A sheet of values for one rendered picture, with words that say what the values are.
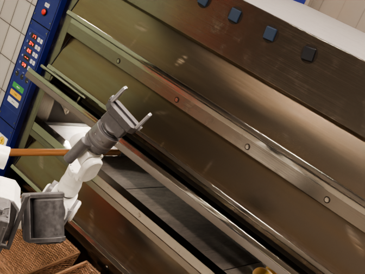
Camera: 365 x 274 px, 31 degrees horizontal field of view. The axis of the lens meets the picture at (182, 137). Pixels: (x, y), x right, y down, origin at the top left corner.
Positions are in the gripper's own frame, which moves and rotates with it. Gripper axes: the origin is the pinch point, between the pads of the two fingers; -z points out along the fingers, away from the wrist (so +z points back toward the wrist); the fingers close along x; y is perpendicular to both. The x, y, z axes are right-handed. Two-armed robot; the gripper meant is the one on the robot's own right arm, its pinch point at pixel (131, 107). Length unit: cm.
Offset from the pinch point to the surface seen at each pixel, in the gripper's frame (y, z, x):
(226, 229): 22, 16, -49
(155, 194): 72, 59, -25
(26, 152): 43, 72, 23
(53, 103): 89, 77, 40
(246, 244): 18, 12, -56
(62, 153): 59, 71, 15
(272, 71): 49, -25, -20
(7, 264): 52, 129, -3
